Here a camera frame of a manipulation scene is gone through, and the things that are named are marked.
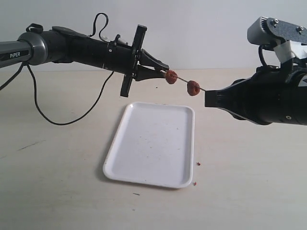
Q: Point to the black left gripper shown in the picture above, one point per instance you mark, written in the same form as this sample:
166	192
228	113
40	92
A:
123	59

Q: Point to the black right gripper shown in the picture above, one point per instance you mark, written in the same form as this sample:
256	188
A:
265	98

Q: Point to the thin metal skewer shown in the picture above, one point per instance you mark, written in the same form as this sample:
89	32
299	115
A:
201	89

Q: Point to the red meatball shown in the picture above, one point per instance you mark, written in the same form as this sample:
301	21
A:
193	88
170	77

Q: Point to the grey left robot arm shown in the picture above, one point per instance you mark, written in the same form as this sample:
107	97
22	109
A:
63	45

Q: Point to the white rectangular plastic tray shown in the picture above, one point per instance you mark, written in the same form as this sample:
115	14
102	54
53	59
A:
153	145

